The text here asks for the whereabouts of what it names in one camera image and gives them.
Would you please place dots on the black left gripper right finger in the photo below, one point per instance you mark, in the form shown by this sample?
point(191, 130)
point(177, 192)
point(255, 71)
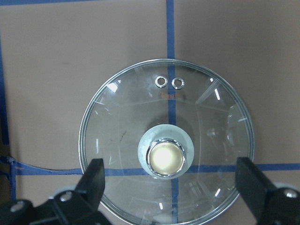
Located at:
point(268, 203)

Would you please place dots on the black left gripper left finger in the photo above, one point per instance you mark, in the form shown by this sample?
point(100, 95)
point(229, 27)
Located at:
point(70, 207)

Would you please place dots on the glass pot lid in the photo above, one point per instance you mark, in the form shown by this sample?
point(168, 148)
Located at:
point(169, 133)

